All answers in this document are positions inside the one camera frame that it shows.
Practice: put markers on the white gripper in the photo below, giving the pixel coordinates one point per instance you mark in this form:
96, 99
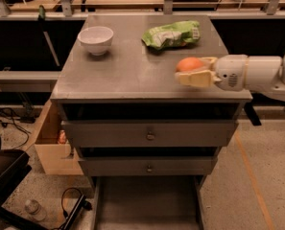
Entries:
230, 71

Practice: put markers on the grey drawer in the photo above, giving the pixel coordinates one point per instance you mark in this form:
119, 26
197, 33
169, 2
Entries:
98, 134
147, 203
129, 166

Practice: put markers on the green handled tool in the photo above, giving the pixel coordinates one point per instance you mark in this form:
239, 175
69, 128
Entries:
41, 19

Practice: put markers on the clear plastic bottle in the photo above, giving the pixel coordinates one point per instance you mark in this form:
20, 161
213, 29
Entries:
35, 210

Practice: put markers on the grey top drawer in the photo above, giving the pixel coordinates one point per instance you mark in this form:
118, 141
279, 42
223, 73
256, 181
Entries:
98, 134

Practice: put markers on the orange fruit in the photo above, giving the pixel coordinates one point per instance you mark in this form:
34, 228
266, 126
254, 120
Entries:
188, 64

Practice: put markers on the grey middle drawer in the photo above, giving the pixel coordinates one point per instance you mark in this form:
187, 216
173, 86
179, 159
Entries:
129, 166

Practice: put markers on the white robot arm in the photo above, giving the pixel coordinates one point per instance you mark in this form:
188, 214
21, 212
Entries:
261, 74

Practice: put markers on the grey bottom drawer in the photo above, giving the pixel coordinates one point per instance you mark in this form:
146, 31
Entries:
147, 203

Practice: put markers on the grey drawer cabinet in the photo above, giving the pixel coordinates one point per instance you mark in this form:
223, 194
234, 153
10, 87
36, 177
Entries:
132, 83

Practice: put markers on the white ceramic bowl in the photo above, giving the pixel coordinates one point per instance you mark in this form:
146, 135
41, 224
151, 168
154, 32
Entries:
96, 40

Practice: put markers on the red can in box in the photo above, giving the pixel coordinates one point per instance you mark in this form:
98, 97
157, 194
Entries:
62, 137

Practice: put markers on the wooden open box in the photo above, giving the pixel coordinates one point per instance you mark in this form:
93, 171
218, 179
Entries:
55, 158

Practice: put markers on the green chip bag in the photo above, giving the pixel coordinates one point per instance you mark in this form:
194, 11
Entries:
177, 34

